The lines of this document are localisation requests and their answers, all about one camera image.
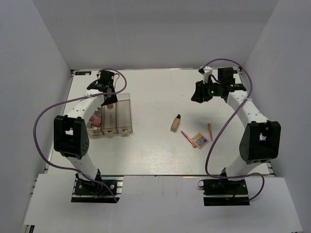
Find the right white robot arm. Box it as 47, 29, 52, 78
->
191, 67, 281, 194

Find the pink makeup applicator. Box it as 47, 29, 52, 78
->
207, 123, 213, 141

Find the left clear organizer bin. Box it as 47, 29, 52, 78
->
86, 107, 104, 136

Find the middle clear organizer bin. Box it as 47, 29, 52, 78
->
102, 103, 118, 134

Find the beige foundation tube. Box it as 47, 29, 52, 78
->
170, 114, 181, 132

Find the right clear organizer bin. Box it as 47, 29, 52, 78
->
117, 93, 133, 133

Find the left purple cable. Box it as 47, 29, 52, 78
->
33, 69, 128, 203

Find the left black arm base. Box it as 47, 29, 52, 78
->
71, 176, 123, 203

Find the clear organizer bin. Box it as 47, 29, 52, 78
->
86, 107, 104, 136
117, 93, 133, 133
102, 103, 118, 134

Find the nude eyeshadow palette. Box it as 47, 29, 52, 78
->
87, 121, 101, 130

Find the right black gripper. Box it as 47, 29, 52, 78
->
191, 77, 223, 103

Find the pink makeup brush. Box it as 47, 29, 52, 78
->
181, 131, 197, 148

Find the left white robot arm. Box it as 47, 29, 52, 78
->
53, 70, 117, 194

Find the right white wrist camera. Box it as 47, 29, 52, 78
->
198, 67, 213, 84

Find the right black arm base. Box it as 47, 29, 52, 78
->
198, 179, 250, 206

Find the colourful eyeshadow palette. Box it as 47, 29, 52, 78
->
192, 133, 209, 149

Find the pink blush palette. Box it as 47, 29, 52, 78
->
89, 111, 102, 125

